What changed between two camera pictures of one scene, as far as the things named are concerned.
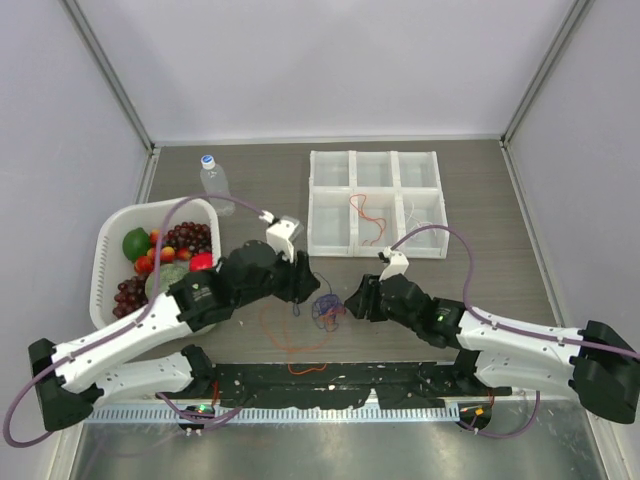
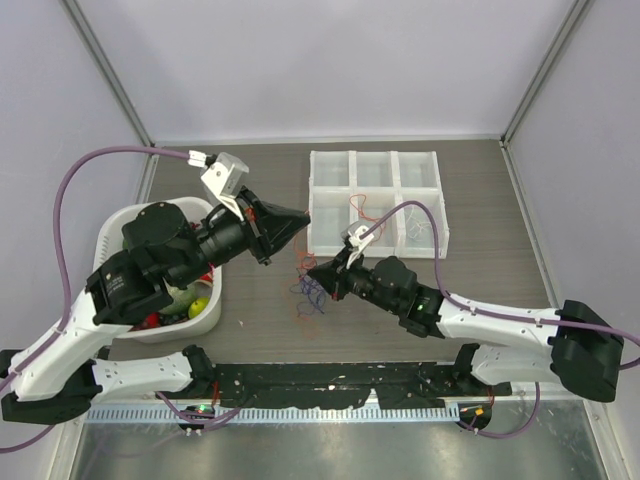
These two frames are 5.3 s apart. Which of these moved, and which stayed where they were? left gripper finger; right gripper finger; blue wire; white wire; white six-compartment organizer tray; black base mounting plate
Moved: right gripper finger; white wire; left gripper finger; blue wire
Stayed: white six-compartment organizer tray; black base mounting plate
